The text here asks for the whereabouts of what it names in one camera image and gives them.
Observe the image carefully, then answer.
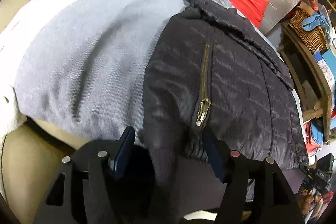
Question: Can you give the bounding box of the black puffer jacket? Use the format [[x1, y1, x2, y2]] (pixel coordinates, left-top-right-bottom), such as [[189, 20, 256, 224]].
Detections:
[[140, 0, 307, 200]]

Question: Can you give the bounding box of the right hand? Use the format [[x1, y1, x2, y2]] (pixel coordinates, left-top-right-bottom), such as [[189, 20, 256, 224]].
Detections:
[[298, 189, 334, 223]]

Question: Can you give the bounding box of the wooden shelf unit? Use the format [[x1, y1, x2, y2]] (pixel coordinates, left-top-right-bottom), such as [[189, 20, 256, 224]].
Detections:
[[277, 22, 332, 143]]

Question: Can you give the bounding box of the grey knit blanket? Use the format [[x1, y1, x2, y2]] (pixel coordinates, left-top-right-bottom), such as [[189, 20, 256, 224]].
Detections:
[[11, 0, 305, 148]]

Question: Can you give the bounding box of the wicker basket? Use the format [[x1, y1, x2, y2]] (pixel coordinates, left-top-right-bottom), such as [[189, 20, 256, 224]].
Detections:
[[288, 7, 329, 53]]

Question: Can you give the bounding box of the light blue cloth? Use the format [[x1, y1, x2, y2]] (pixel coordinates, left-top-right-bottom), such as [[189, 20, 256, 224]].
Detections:
[[301, 12, 330, 32]]

